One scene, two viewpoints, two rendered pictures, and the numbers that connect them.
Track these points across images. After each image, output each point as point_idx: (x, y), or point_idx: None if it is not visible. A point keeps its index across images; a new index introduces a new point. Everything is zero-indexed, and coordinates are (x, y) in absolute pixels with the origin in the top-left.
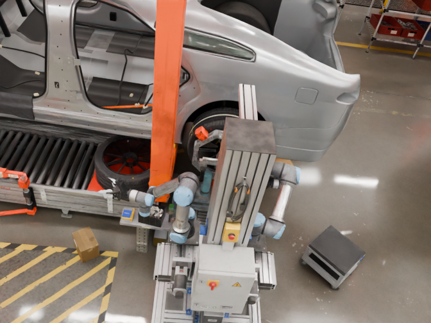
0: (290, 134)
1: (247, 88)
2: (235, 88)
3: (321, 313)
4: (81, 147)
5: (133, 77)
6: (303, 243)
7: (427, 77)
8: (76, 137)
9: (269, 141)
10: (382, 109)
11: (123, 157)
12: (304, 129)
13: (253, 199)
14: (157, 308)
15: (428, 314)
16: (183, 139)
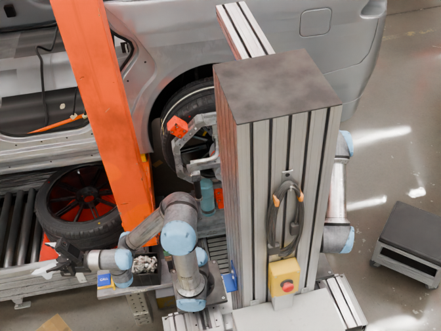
0: None
1: (233, 7)
2: (206, 43)
3: (428, 330)
4: (16, 200)
5: (58, 82)
6: (363, 238)
7: None
8: (6, 189)
9: (317, 84)
10: (394, 33)
11: (77, 197)
12: (325, 76)
13: (312, 208)
14: None
15: None
16: (157, 146)
